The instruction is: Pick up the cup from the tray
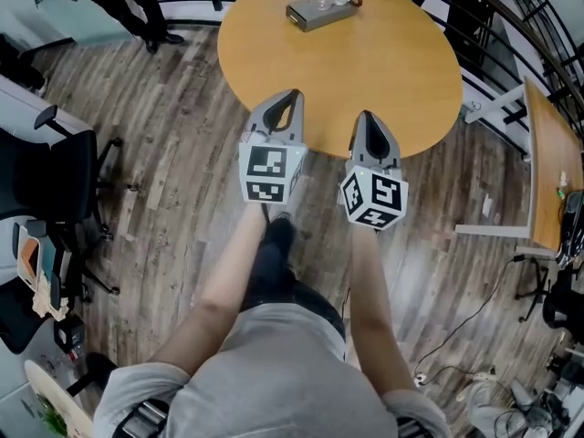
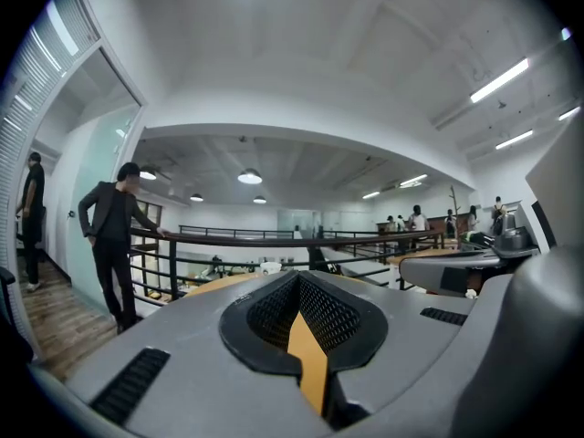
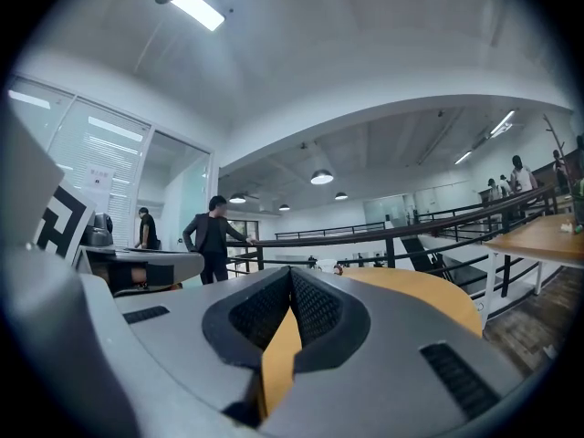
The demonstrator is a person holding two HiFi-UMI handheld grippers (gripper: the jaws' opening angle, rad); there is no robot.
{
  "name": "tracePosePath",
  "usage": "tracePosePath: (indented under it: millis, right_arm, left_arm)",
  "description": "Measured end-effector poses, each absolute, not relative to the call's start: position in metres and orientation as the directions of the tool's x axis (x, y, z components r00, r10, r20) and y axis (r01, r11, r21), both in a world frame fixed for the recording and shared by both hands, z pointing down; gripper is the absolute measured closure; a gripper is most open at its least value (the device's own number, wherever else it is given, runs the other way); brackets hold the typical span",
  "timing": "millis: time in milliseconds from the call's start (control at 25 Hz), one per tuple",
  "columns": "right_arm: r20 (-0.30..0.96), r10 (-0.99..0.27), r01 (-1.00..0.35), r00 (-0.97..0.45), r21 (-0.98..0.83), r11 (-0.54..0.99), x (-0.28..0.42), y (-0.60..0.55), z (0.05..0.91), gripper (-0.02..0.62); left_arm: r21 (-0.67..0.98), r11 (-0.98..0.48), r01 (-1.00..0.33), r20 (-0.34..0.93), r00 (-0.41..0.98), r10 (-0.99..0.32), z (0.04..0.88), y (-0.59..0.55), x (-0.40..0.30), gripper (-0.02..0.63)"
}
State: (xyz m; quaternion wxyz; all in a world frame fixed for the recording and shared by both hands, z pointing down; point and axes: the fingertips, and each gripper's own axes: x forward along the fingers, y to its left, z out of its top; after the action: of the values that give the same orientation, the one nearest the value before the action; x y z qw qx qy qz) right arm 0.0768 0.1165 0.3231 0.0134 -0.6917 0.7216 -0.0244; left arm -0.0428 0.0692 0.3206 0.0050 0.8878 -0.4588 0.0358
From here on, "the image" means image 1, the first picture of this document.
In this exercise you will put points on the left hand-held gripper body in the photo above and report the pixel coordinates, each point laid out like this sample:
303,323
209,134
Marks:
267,167

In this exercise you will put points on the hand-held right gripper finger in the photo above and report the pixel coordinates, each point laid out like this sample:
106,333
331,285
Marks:
393,153
358,139

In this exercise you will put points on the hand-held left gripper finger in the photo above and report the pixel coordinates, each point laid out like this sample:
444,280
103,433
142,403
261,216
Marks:
259,117
299,121

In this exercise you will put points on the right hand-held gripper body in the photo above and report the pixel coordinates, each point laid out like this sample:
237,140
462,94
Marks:
381,194

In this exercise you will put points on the grey rectangular tray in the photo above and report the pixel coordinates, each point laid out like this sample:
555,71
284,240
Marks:
315,18

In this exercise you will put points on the person's right forearm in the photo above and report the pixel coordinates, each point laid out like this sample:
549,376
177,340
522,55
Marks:
372,299

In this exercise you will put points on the person's left forearm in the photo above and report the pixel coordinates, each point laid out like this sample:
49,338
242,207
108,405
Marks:
223,290

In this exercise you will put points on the round wooden table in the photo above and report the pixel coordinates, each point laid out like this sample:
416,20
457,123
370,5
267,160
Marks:
365,71

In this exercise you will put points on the person's dark trousers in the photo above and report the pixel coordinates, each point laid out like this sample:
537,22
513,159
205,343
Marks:
274,272

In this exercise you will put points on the rectangular wooden desk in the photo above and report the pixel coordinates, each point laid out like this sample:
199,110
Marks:
552,153

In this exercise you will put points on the black metal railing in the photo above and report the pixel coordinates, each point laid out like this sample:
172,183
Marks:
474,12

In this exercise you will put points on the small white green object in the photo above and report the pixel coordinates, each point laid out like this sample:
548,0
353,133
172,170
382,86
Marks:
562,180

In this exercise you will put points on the white power strip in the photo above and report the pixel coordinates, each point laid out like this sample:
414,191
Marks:
420,378

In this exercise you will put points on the black electronic equipment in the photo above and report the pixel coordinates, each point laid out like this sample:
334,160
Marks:
574,226

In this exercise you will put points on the black office chair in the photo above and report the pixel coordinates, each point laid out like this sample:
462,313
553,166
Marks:
55,176
563,299

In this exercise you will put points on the person's grey shirt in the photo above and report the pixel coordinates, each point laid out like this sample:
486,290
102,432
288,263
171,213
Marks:
274,381

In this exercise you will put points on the white desk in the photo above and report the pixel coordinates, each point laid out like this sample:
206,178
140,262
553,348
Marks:
27,103

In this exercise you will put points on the white storage box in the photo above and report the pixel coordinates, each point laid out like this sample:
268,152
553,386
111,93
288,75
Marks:
28,253

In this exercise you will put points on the beige crumpled cloth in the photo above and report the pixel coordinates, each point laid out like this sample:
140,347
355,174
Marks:
45,299

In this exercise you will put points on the black paper bag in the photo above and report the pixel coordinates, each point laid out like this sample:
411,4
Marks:
70,336

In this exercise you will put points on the round white table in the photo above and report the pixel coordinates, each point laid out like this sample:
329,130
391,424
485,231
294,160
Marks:
50,386

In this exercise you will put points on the green plant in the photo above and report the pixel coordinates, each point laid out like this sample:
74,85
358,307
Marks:
52,418

